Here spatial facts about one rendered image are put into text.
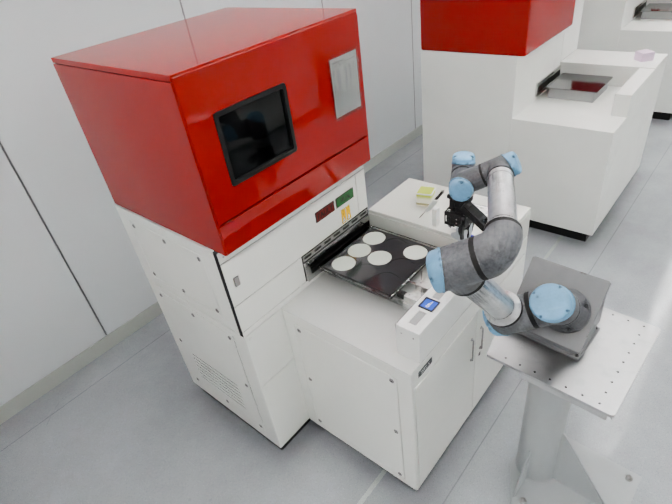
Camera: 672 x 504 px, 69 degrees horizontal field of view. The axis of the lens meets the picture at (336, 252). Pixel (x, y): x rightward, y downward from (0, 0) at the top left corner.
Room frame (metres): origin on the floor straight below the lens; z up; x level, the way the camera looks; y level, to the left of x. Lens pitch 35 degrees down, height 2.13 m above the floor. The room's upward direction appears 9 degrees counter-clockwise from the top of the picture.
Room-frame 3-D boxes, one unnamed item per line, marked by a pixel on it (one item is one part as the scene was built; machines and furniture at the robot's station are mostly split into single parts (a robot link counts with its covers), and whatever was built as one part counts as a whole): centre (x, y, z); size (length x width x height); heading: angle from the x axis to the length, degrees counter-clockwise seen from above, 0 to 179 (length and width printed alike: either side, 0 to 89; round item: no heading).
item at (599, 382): (1.13, -0.74, 0.75); 0.45 x 0.44 x 0.13; 42
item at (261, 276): (1.68, 0.12, 1.02); 0.82 x 0.03 x 0.40; 135
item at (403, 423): (1.64, -0.31, 0.41); 0.97 x 0.64 x 0.82; 135
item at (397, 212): (1.86, -0.52, 0.89); 0.62 x 0.35 x 0.14; 45
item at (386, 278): (1.65, -0.18, 0.90); 0.34 x 0.34 x 0.01; 45
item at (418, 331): (1.35, -0.39, 0.89); 0.55 x 0.09 x 0.14; 135
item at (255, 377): (1.92, 0.36, 0.41); 0.82 x 0.71 x 0.82; 135
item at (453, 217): (1.46, -0.46, 1.20); 0.09 x 0.08 x 0.12; 44
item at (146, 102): (1.90, 0.34, 1.52); 0.81 x 0.75 x 0.59; 135
